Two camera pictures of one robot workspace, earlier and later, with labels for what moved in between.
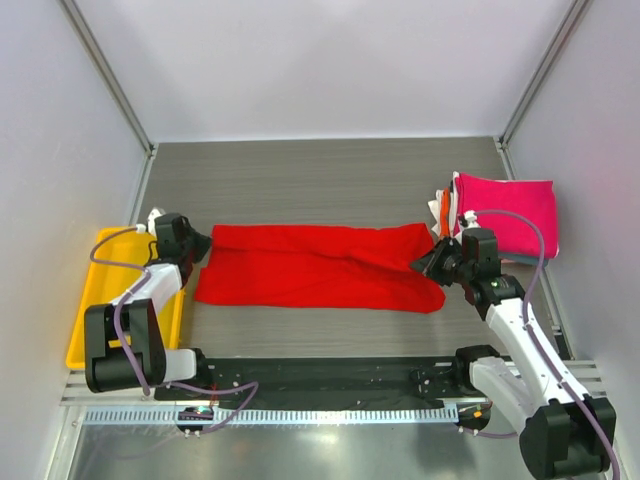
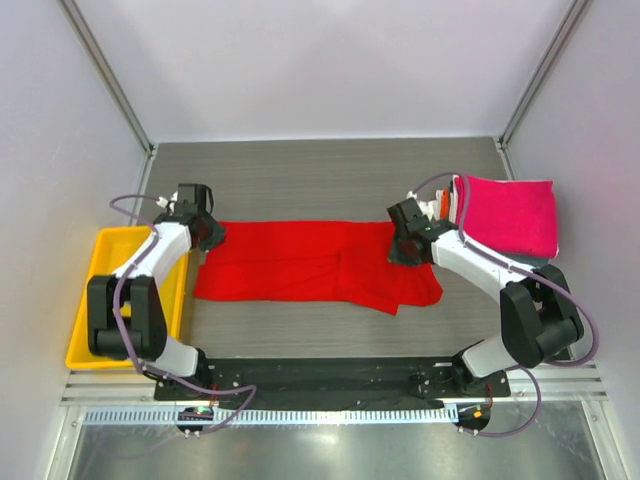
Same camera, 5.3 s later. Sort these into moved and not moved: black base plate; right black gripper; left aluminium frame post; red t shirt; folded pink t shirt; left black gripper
Moved: left black gripper; right black gripper
Not moved: black base plate; folded pink t shirt; left aluminium frame post; red t shirt
